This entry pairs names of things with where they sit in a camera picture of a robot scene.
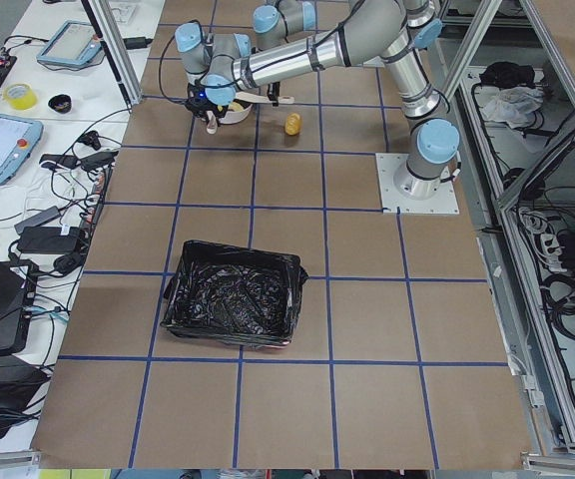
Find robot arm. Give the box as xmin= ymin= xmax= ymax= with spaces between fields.
xmin=174 ymin=1 xmax=460 ymax=200
xmin=251 ymin=1 xmax=318 ymax=107

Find beige plastic dustpan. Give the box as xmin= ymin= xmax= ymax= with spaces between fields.
xmin=220 ymin=92 xmax=294 ymax=125

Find small black bowl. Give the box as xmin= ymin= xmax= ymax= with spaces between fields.
xmin=48 ymin=94 xmax=72 ymax=114

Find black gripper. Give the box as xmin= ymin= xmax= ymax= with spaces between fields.
xmin=267 ymin=82 xmax=281 ymax=100
xmin=185 ymin=83 xmax=226 ymax=120

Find beige hand brush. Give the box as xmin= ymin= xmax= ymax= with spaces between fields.
xmin=206 ymin=111 xmax=220 ymax=135

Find yellow tape roll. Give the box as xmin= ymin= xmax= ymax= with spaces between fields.
xmin=3 ymin=83 xmax=38 ymax=111

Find teach pendant near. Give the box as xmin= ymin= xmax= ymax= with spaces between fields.
xmin=0 ymin=114 xmax=44 ymax=185

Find teach pendant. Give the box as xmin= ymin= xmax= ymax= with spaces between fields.
xmin=0 ymin=114 xmax=44 ymax=185
xmin=36 ymin=20 xmax=103 ymax=71

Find teach pendant far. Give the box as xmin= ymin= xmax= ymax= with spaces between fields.
xmin=36 ymin=20 xmax=103 ymax=71

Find black power adapter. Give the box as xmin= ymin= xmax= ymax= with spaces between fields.
xmin=17 ymin=226 xmax=84 ymax=254

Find white crumpled cloth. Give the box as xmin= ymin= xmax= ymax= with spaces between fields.
xmin=481 ymin=86 xmax=545 ymax=129

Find aluminium frame post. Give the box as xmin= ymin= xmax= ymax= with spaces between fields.
xmin=81 ymin=0 xmax=143 ymax=110

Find brown potato-like lump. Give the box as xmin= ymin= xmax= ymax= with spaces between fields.
xmin=284 ymin=113 xmax=302 ymax=137

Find black lined trash bin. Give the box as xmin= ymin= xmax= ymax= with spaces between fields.
xmin=161 ymin=239 xmax=308 ymax=348

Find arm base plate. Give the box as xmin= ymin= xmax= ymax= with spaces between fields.
xmin=375 ymin=153 xmax=460 ymax=216

